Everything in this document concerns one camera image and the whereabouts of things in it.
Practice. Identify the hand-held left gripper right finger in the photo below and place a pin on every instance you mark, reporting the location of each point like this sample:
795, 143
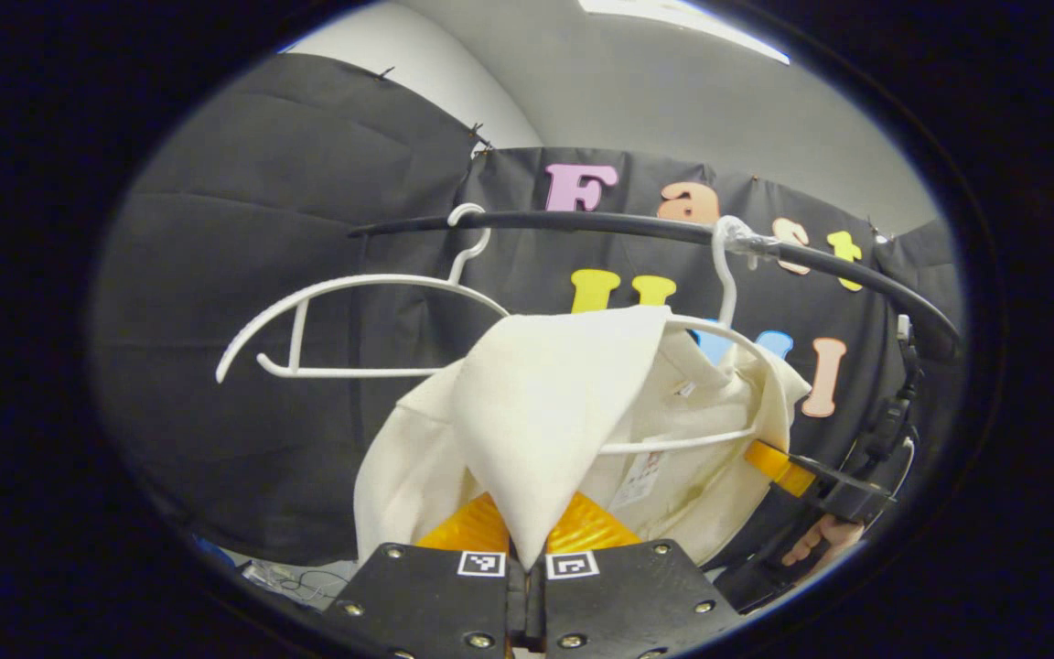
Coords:
628, 604

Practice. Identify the white plastic clothes hanger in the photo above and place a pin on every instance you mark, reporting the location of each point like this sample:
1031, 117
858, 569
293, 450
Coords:
722, 284
353, 372

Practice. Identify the large ceiling light panel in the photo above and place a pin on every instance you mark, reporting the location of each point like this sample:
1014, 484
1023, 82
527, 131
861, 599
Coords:
673, 14

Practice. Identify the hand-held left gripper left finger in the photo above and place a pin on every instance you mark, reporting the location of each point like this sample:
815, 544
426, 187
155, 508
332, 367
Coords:
435, 604

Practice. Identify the black backdrop cloth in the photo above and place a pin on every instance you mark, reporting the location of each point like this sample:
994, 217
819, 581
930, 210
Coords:
243, 275

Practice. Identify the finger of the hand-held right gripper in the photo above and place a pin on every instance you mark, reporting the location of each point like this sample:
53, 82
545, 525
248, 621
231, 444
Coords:
779, 467

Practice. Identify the cream collared shirt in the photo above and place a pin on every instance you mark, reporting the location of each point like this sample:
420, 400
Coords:
536, 403

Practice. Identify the black garment rack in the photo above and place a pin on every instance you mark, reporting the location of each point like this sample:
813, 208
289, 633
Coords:
582, 221

